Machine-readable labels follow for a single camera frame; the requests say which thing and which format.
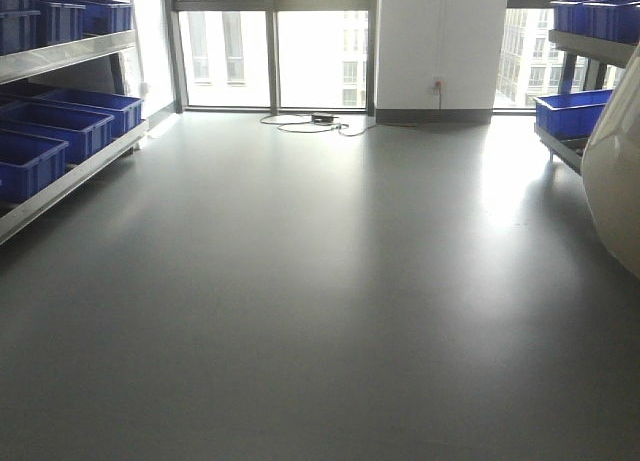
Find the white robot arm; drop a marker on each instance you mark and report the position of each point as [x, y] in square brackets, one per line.
[610, 170]

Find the blue bin lower far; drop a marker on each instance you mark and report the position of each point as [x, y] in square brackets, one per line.
[126, 111]

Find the blue bin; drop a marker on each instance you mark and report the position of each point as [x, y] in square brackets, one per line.
[29, 163]
[86, 132]
[126, 111]
[30, 24]
[572, 115]
[103, 17]
[610, 20]

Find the blue bin lower middle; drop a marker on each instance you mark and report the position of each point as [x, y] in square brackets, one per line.
[86, 132]

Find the blue bin right lower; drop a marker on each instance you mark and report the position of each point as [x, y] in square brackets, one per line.
[572, 115]

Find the blue bin lower near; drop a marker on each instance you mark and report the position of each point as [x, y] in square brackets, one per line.
[29, 163]

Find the right steel flow shelf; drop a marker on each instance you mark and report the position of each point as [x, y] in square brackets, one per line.
[585, 69]

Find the steel flow shelf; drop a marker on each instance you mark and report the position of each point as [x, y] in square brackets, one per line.
[92, 63]
[585, 69]

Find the blue bin upper far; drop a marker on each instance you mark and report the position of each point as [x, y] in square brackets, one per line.
[103, 17]

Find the left steel flow shelf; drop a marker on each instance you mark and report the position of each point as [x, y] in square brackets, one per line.
[92, 63]

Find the blue bin upper left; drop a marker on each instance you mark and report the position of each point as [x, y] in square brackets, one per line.
[30, 24]

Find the blue bin right upper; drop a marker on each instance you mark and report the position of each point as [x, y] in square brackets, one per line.
[610, 20]

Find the black power adapter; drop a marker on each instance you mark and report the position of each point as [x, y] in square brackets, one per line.
[323, 118]

